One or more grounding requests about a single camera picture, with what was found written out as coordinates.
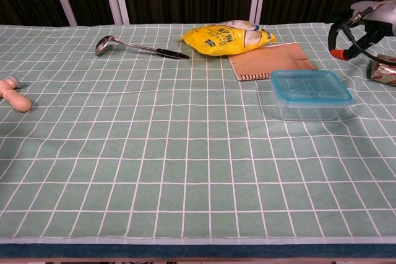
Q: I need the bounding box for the green checked tablecloth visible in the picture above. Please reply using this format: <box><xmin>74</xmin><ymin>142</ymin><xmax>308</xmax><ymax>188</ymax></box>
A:
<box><xmin>0</xmin><ymin>22</ymin><xmax>396</xmax><ymax>246</ymax></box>

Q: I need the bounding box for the yellow snack bag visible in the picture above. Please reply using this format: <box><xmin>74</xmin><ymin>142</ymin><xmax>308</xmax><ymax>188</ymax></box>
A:
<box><xmin>181</xmin><ymin>20</ymin><xmax>277</xmax><ymax>58</ymax></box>

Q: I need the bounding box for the brown spiral notebook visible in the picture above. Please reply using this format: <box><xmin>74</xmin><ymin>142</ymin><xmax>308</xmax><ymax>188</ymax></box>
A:
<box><xmin>228</xmin><ymin>42</ymin><xmax>319</xmax><ymax>83</ymax></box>

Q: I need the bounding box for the steel ladle black handle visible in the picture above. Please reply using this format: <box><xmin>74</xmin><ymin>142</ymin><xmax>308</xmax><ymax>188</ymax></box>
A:
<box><xmin>94</xmin><ymin>35</ymin><xmax>191</xmax><ymax>61</ymax></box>

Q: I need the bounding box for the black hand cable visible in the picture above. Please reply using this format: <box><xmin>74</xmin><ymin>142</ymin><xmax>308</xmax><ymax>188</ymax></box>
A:
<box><xmin>343</xmin><ymin>13</ymin><xmax>396</xmax><ymax>67</ymax></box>

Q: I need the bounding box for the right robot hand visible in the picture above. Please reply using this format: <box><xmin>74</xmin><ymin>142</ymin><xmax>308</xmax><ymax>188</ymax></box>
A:
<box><xmin>327</xmin><ymin>0</ymin><xmax>396</xmax><ymax>62</ymax></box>

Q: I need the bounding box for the gold foil packet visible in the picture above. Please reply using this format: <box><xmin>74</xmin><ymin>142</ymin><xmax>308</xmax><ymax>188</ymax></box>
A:
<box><xmin>366</xmin><ymin>54</ymin><xmax>396</xmax><ymax>88</ymax></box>

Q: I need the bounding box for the beige wooden mallet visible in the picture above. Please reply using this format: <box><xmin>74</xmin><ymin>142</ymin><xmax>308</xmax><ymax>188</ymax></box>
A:
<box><xmin>0</xmin><ymin>75</ymin><xmax>33</xmax><ymax>113</ymax></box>

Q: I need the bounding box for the blue plastic lid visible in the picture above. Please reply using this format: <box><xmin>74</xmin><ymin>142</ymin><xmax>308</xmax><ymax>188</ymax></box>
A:
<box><xmin>269</xmin><ymin>69</ymin><xmax>356</xmax><ymax>105</ymax></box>

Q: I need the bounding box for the clear plastic container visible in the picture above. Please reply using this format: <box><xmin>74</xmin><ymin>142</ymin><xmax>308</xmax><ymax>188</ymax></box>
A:
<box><xmin>273</xmin><ymin>98</ymin><xmax>349</xmax><ymax>122</ymax></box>

